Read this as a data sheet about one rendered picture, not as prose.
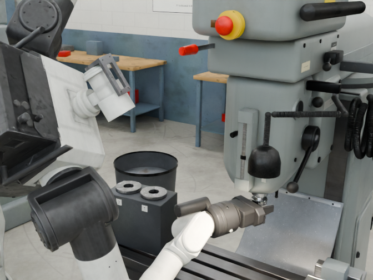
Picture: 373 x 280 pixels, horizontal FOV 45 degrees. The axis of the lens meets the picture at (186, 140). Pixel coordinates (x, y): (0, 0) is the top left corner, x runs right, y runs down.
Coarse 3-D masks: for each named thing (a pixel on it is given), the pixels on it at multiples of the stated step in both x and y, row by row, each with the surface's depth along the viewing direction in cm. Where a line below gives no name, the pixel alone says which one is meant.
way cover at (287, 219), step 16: (288, 192) 165; (288, 208) 164; (304, 208) 161; (320, 208) 158; (336, 208) 156; (272, 224) 165; (288, 224) 162; (304, 224) 160; (320, 224) 157; (336, 224) 155; (256, 240) 165; (272, 240) 163; (288, 240) 160; (320, 240) 156; (256, 256) 161; (272, 256) 160; (288, 256) 158; (304, 256) 156; (320, 256) 154; (304, 272) 152
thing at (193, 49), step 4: (192, 44) 103; (204, 44) 108; (208, 44) 109; (212, 44) 110; (180, 48) 100; (184, 48) 100; (188, 48) 100; (192, 48) 102; (196, 48) 103; (200, 48) 105; (204, 48) 107; (208, 48) 109; (180, 52) 100; (184, 52) 100; (188, 52) 101; (192, 52) 102; (196, 52) 103
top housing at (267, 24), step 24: (216, 0) 97; (240, 0) 94; (264, 0) 91; (288, 0) 91; (312, 0) 98; (336, 0) 113; (192, 24) 105; (264, 24) 93; (288, 24) 92; (312, 24) 101; (336, 24) 118
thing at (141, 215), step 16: (128, 192) 152; (144, 192) 151; (160, 192) 151; (176, 192) 155; (128, 208) 151; (144, 208) 148; (160, 208) 145; (112, 224) 156; (128, 224) 153; (144, 224) 150; (160, 224) 147; (128, 240) 155; (144, 240) 152; (160, 240) 149
